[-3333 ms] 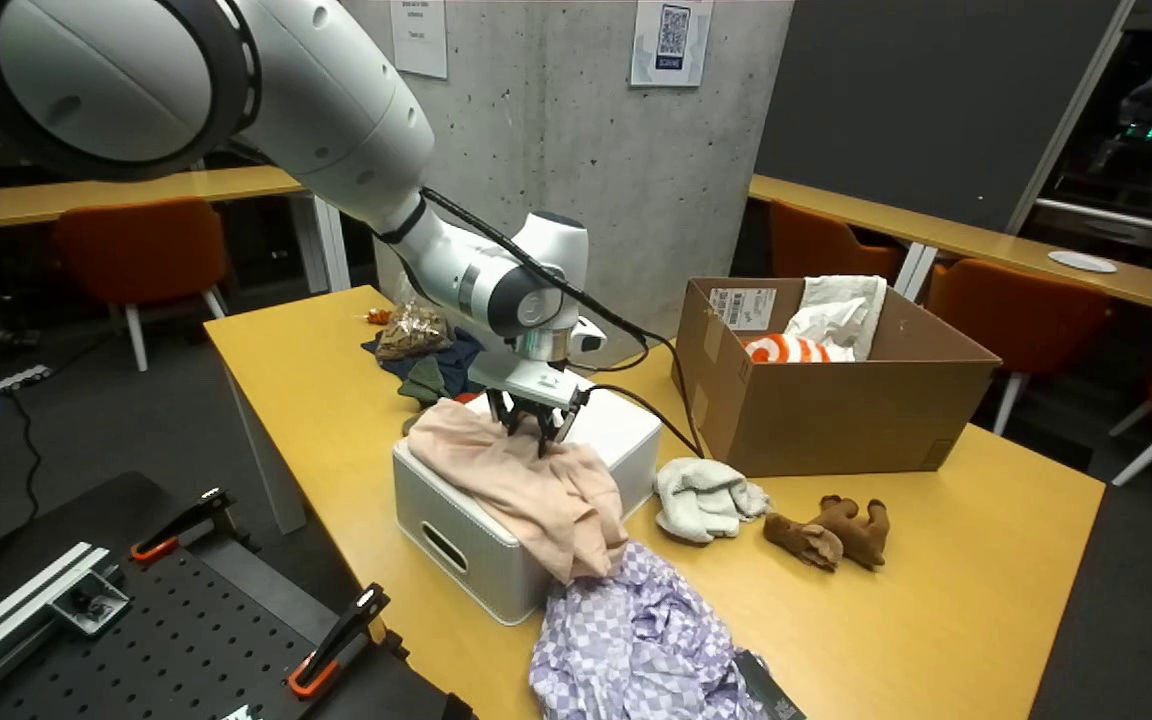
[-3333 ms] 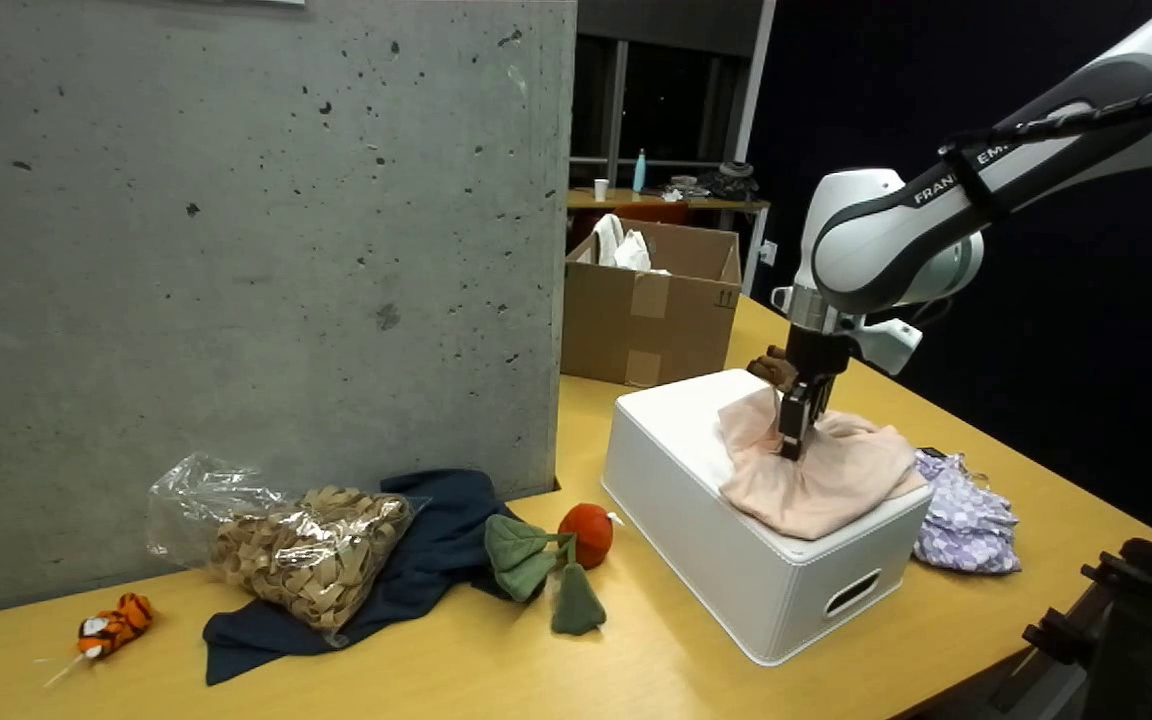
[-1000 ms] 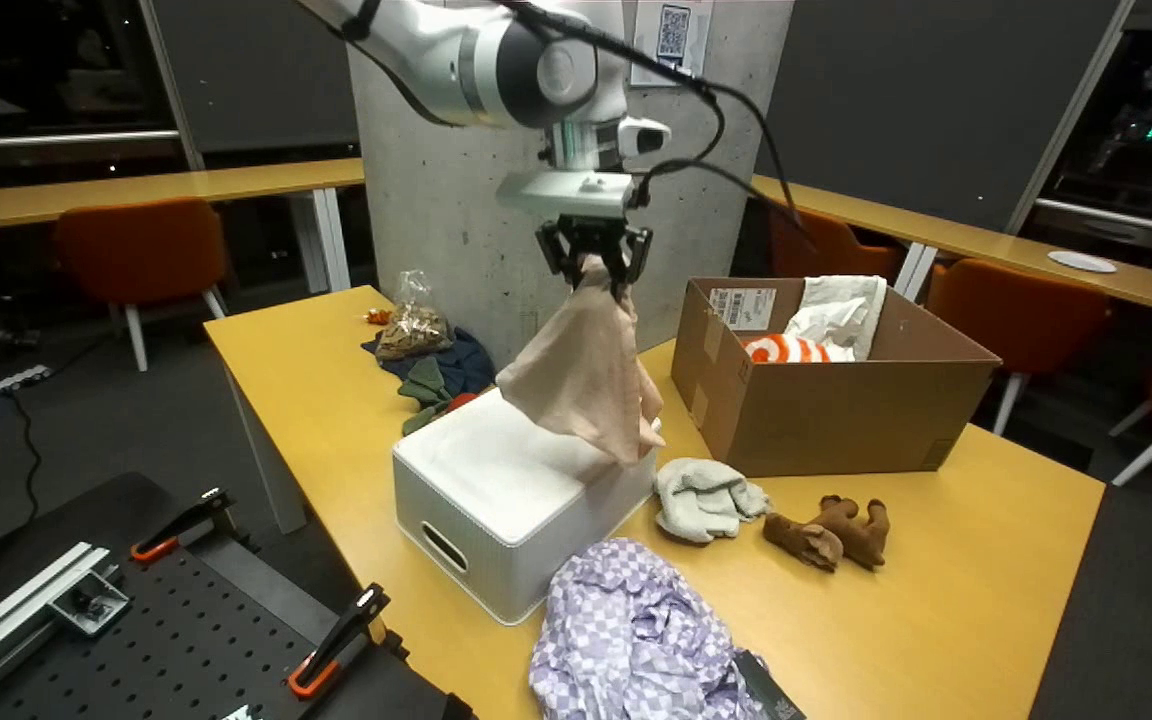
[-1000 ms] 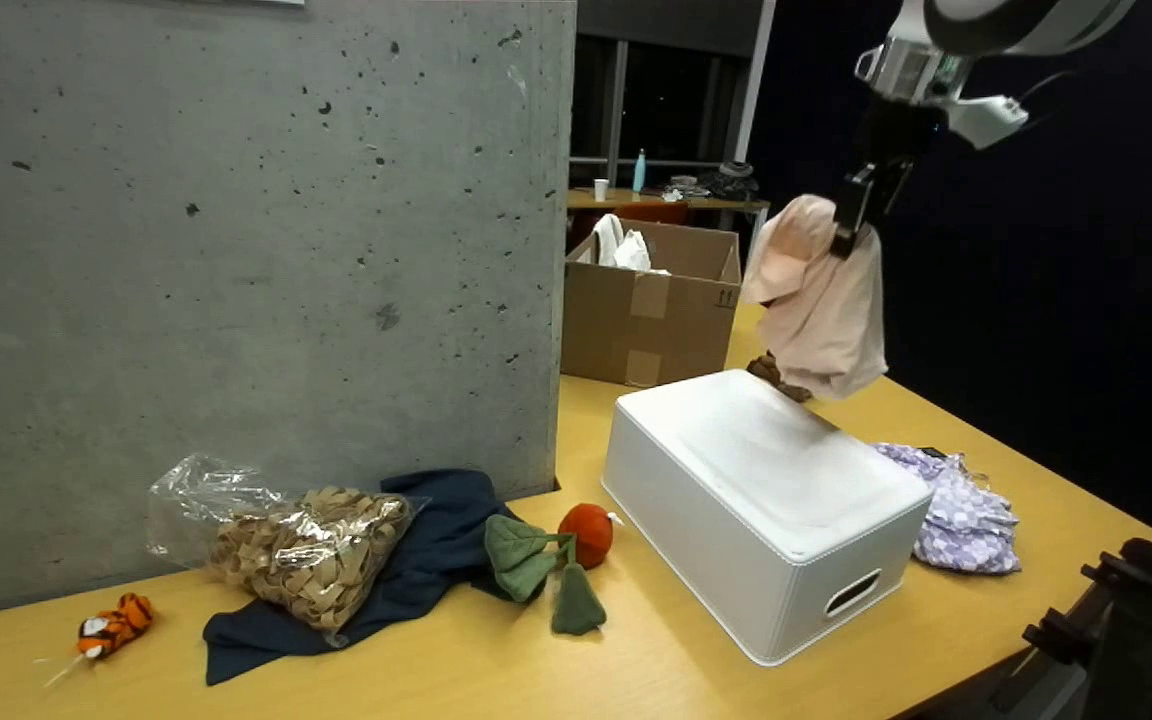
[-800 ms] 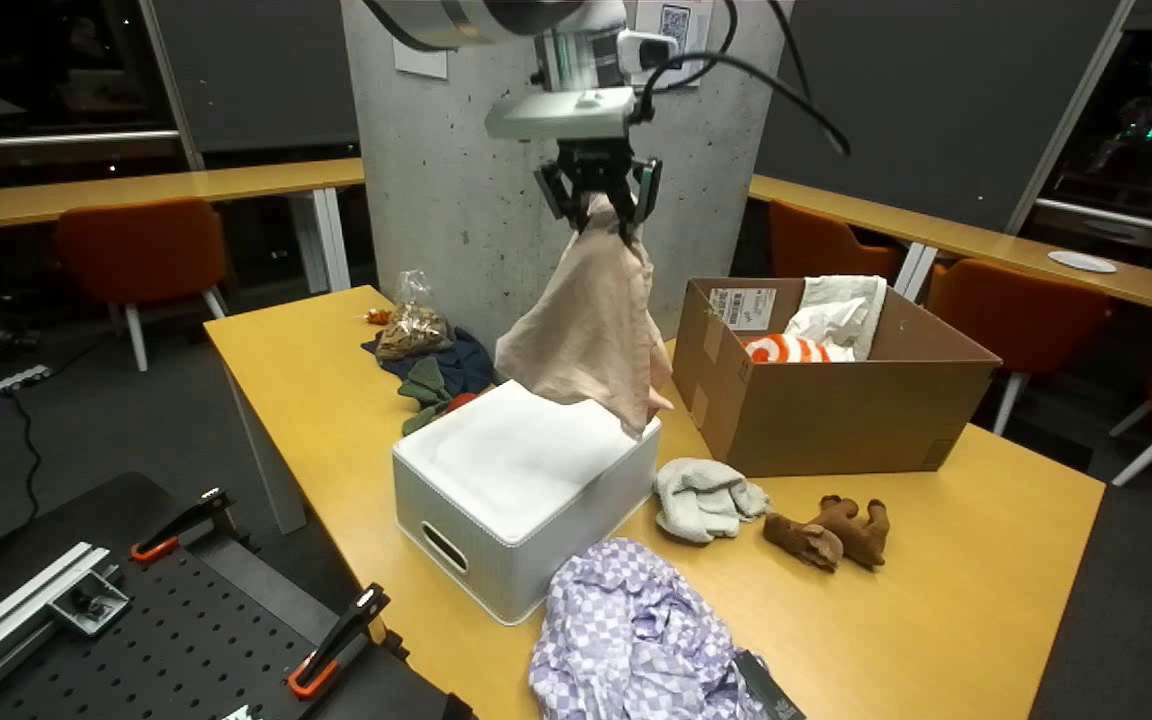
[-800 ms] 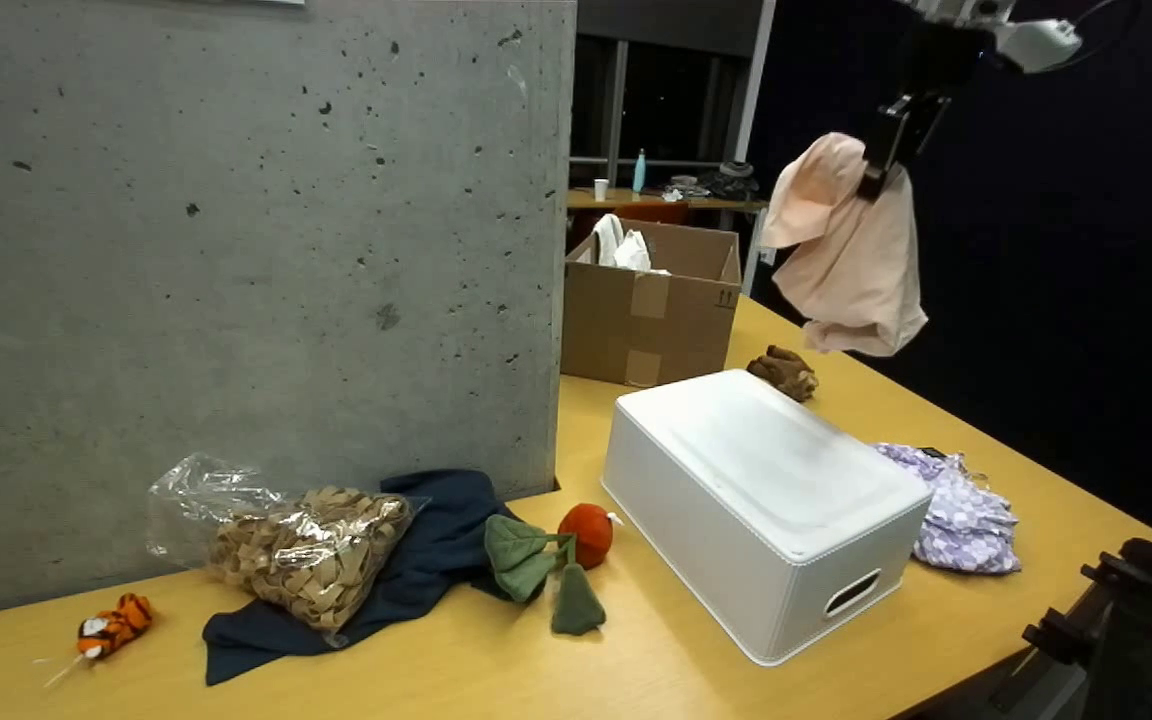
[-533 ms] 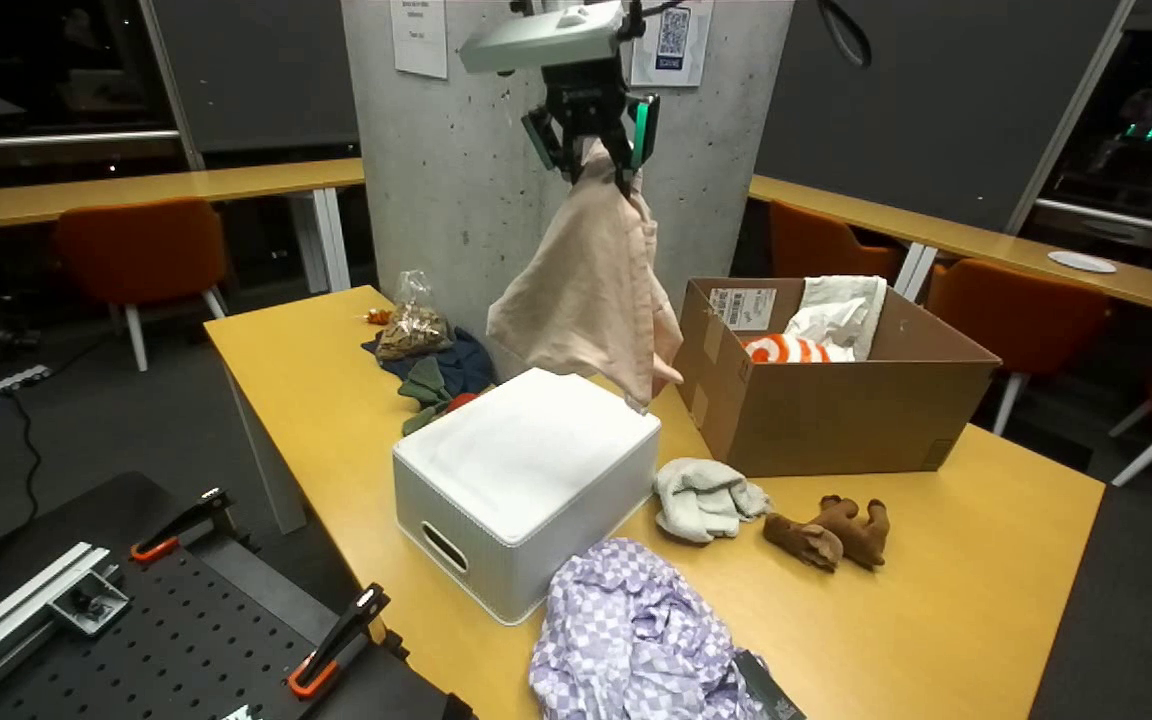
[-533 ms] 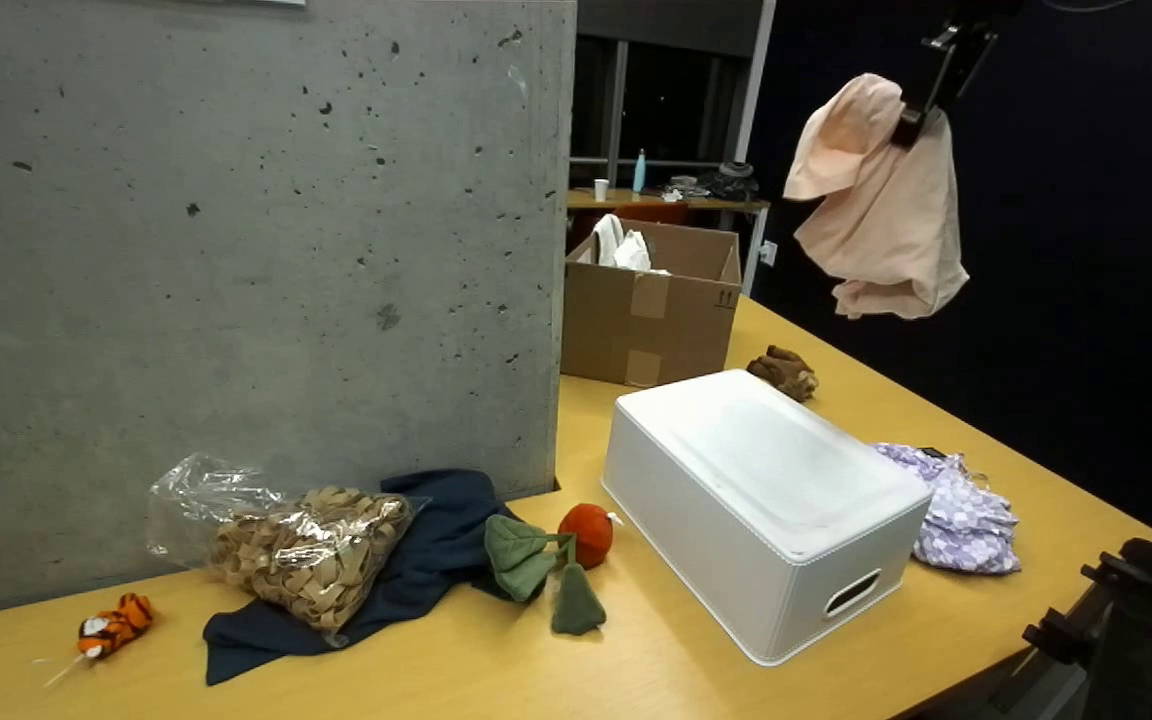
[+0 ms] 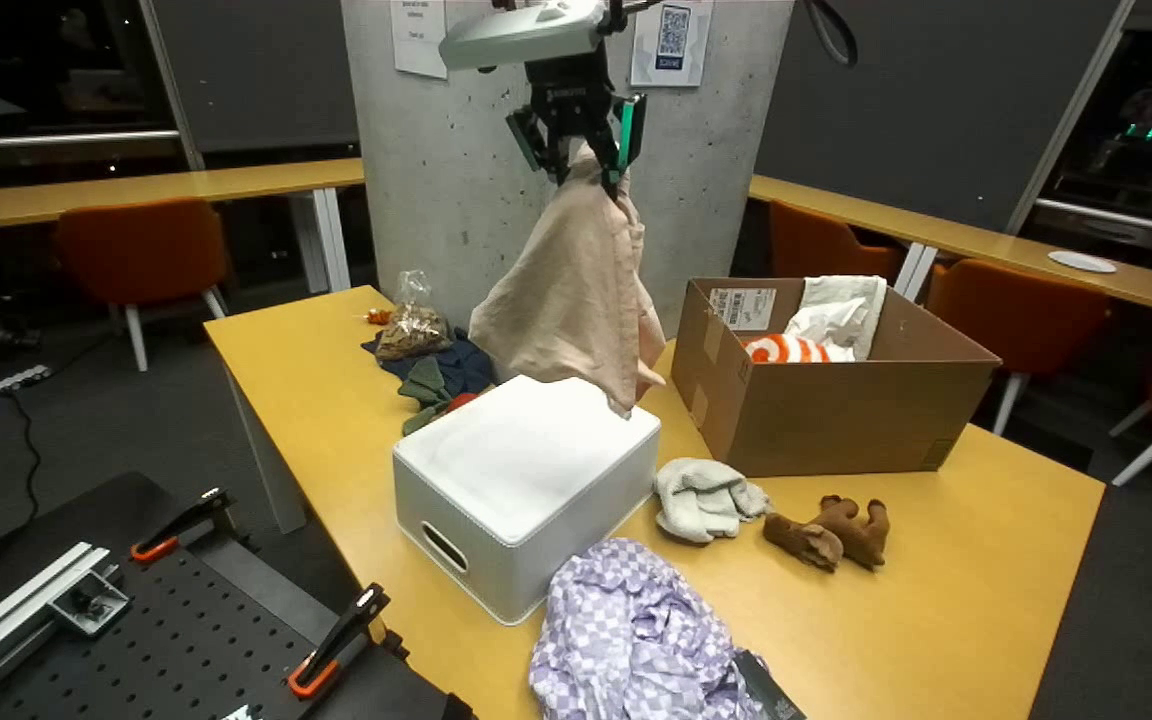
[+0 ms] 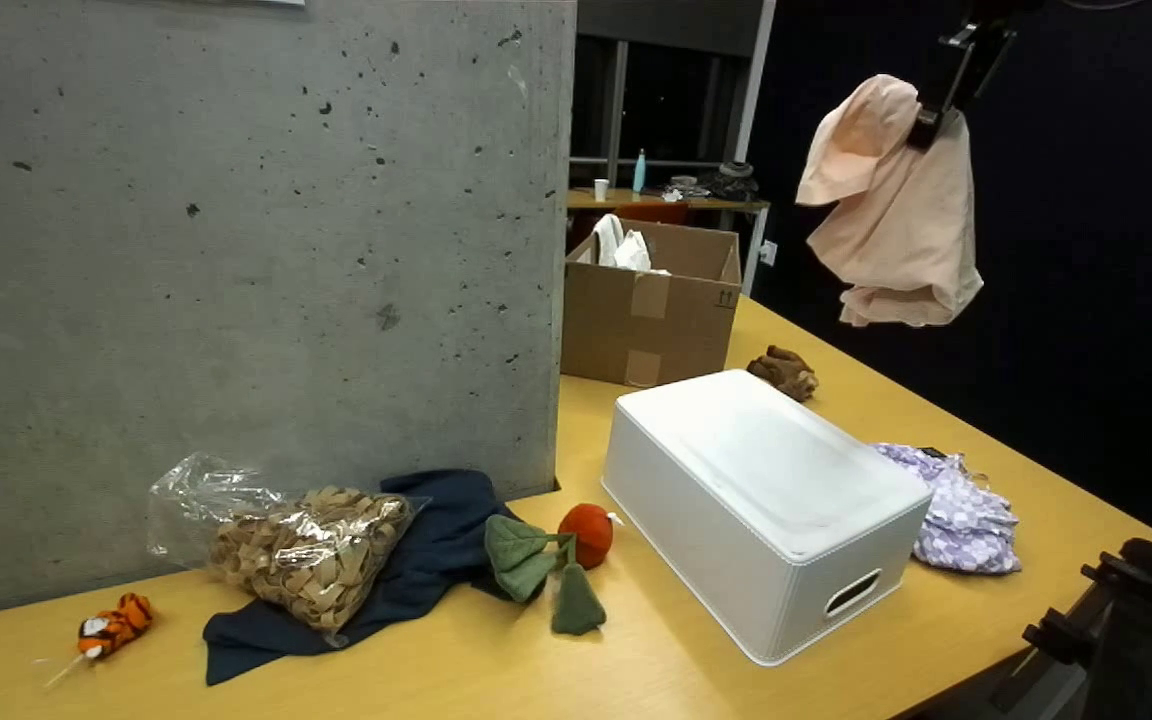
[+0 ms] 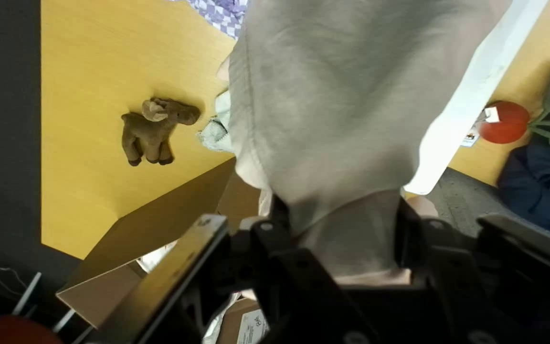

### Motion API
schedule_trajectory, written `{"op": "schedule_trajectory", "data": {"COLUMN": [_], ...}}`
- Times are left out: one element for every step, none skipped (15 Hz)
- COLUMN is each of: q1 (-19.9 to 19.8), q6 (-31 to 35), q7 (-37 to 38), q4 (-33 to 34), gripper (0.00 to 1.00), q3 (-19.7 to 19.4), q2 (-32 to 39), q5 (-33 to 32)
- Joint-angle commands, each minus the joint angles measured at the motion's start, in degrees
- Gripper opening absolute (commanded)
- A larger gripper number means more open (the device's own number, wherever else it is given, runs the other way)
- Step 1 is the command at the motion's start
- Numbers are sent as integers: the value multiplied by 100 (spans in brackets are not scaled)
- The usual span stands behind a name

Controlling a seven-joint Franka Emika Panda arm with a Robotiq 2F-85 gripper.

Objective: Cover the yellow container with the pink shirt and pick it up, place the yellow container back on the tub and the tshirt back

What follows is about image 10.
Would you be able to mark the green cloth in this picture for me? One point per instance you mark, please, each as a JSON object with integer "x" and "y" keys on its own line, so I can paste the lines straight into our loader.
{"x": 525, "y": 557}

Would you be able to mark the brown crumpled cloth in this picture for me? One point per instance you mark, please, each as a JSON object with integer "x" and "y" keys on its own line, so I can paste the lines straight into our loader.
{"x": 785, "y": 371}

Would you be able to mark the red plush tomato toy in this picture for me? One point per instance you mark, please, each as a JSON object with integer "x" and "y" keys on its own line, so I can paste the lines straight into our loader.
{"x": 589, "y": 527}

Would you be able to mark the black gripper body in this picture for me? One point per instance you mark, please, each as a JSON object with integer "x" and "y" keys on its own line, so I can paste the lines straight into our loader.
{"x": 993, "y": 15}

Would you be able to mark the white cup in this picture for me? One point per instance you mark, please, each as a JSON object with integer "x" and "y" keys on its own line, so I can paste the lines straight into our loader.
{"x": 601, "y": 191}

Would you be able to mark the pink shirt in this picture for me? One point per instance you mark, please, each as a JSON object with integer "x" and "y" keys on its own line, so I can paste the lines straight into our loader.
{"x": 898, "y": 220}

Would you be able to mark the white plastic storage box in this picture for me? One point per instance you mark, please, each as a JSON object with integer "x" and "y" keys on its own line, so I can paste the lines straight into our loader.
{"x": 774, "y": 518}

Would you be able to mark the blue bottle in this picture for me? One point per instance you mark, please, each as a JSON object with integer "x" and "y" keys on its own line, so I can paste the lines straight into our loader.
{"x": 643, "y": 172}

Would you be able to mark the black camera tripod equipment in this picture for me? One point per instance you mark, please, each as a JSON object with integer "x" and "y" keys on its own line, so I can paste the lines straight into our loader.
{"x": 1089, "y": 663}

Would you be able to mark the orange tiger toy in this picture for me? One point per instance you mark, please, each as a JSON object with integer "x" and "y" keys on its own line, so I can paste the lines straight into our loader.
{"x": 104, "y": 633}

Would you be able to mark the brown cardboard box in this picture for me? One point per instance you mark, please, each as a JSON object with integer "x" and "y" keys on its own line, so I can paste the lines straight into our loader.
{"x": 652, "y": 324}

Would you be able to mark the white plastic bag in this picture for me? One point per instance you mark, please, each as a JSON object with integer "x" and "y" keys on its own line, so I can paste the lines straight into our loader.
{"x": 621, "y": 244}

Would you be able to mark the clear bag of corks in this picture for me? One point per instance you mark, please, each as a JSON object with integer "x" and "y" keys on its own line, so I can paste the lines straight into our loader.
{"x": 313, "y": 553}

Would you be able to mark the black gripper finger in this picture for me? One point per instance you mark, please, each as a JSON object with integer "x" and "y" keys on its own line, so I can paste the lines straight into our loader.
{"x": 984, "y": 54}
{"x": 937, "y": 94}

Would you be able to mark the dark object on desk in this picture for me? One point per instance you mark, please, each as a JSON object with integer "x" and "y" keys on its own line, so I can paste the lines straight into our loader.
{"x": 730, "y": 183}

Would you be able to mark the dark blue cloth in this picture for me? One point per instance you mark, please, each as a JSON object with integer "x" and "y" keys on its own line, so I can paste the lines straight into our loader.
{"x": 441, "y": 551}

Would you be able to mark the background wooden desk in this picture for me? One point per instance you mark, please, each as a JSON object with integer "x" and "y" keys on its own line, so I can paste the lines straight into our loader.
{"x": 652, "y": 200}

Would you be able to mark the purple floral cloth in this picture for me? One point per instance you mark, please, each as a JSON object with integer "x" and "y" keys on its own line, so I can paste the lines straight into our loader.
{"x": 965, "y": 529}

